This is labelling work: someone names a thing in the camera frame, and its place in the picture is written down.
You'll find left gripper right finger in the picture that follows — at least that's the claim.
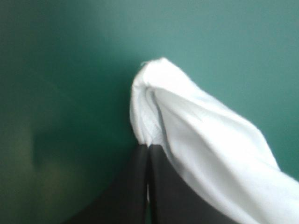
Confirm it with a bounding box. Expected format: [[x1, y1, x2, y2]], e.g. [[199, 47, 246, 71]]
[[148, 144, 246, 224]]

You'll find white T-shirt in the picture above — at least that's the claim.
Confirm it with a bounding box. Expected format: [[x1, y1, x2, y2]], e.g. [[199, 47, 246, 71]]
[[129, 57, 299, 224]]

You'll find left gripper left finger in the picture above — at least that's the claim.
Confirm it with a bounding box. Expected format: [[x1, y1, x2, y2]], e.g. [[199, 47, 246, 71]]
[[66, 142, 150, 224]]

